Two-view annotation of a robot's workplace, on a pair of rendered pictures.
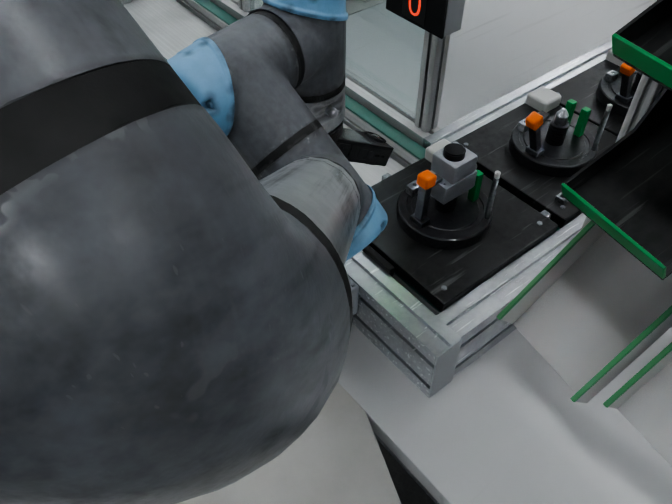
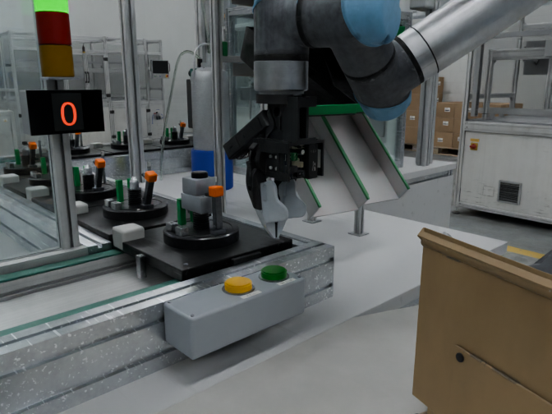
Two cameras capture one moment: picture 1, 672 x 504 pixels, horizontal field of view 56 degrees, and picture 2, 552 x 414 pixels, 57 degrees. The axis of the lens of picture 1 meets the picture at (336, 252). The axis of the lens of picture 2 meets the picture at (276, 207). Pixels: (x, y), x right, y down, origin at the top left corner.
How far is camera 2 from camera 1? 1.03 m
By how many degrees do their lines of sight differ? 83
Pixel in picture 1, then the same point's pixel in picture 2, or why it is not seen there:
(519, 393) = not seen: hidden behind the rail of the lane
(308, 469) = (413, 337)
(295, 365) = not seen: outside the picture
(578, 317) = (319, 189)
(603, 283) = not seen: hidden behind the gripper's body
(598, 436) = (340, 257)
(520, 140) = (129, 210)
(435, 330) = (312, 246)
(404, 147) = (88, 259)
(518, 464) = (368, 274)
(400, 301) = (287, 255)
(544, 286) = (302, 188)
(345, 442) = (383, 324)
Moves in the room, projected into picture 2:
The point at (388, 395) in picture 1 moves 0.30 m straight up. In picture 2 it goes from (336, 309) to (341, 140)
